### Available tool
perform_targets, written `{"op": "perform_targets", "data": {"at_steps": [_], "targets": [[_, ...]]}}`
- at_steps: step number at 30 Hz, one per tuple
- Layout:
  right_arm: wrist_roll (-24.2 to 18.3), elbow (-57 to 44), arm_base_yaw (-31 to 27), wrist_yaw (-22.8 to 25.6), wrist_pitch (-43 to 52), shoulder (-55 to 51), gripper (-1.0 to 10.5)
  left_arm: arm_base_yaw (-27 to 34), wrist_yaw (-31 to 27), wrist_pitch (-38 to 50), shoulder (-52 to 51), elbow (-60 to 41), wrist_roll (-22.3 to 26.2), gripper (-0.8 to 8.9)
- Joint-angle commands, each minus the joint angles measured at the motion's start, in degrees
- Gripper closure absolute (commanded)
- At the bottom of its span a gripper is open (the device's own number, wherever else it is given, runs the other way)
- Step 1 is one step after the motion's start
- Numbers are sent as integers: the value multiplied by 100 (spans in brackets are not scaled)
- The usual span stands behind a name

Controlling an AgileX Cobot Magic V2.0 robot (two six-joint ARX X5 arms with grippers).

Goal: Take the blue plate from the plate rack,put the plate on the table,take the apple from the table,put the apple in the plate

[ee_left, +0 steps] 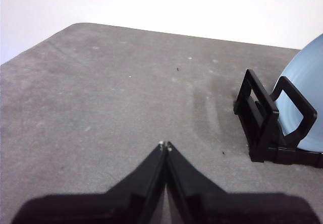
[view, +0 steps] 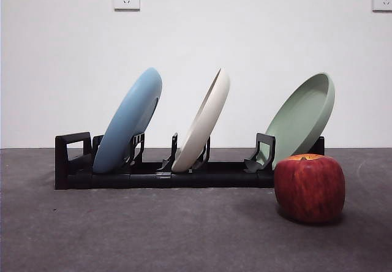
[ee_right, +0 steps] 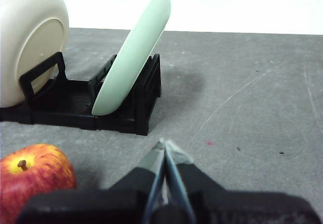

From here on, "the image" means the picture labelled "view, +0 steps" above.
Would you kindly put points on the blue plate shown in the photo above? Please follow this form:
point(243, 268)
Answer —
point(128, 115)

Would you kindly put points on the red apple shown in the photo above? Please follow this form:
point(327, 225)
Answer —
point(309, 189)

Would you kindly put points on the cream plate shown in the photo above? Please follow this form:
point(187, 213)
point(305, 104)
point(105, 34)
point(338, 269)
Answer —
point(208, 115)

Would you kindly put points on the black plate rack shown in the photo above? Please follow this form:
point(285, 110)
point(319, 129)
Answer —
point(208, 180)

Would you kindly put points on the green plate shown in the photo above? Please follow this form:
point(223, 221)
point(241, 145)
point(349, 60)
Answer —
point(303, 115)

